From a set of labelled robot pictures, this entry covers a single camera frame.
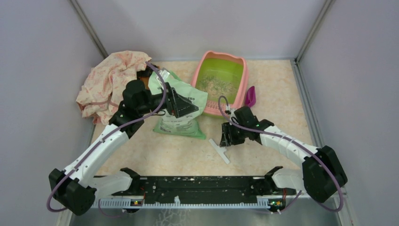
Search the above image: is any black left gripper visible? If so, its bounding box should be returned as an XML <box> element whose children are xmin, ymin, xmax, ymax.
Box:
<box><xmin>138</xmin><ymin>82</ymin><xmax>199</xmax><ymax>118</ymax></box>

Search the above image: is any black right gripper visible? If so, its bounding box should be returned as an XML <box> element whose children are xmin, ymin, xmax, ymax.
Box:
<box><xmin>219</xmin><ymin>121</ymin><xmax>247</xmax><ymax>147</ymax></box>

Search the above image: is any green cat litter bag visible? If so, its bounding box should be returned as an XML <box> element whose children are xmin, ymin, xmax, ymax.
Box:
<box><xmin>153</xmin><ymin>69</ymin><xmax>208</xmax><ymax>139</ymax></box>

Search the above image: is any magenta plastic litter scoop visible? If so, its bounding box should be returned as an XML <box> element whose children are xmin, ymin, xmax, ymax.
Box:
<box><xmin>244</xmin><ymin>86</ymin><xmax>256</xmax><ymax>108</ymax></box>

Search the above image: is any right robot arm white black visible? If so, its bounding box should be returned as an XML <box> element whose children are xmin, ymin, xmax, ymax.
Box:
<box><xmin>220</xmin><ymin>106</ymin><xmax>348</xmax><ymax>203</ymax></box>

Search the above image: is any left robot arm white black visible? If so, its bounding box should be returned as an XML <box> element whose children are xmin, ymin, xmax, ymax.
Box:
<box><xmin>46</xmin><ymin>80</ymin><xmax>199</xmax><ymax>216</ymax></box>

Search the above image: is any pink green litter box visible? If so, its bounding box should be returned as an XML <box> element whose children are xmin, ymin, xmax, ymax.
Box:
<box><xmin>191</xmin><ymin>50</ymin><xmax>249</xmax><ymax>117</ymax></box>

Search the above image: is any brown wooden tray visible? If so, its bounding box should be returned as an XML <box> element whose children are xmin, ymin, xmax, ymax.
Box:
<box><xmin>136</xmin><ymin>66</ymin><xmax>153</xmax><ymax>90</ymax></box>

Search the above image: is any pink floral crumpled cloth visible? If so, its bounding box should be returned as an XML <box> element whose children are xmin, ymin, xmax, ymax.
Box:
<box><xmin>76</xmin><ymin>50</ymin><xmax>152</xmax><ymax>125</ymax></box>

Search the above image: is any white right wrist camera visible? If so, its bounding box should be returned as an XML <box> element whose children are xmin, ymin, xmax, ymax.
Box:
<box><xmin>224</xmin><ymin>105</ymin><xmax>235</xmax><ymax>117</ymax></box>

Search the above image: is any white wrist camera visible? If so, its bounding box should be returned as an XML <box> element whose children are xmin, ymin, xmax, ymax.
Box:
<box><xmin>224</xmin><ymin>105</ymin><xmax>235</xmax><ymax>117</ymax></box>
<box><xmin>159</xmin><ymin>69</ymin><xmax>170</xmax><ymax>82</ymax></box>

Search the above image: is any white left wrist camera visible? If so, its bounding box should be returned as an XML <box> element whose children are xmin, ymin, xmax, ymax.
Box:
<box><xmin>159</xmin><ymin>69</ymin><xmax>170</xmax><ymax>82</ymax></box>

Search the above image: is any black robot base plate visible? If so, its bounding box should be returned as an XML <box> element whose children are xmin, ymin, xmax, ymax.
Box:
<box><xmin>114</xmin><ymin>176</ymin><xmax>296</xmax><ymax>204</ymax></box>

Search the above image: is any aluminium frame rail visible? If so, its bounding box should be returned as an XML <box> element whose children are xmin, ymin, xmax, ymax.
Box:
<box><xmin>64</xmin><ymin>176</ymin><xmax>347</xmax><ymax>210</ymax></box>

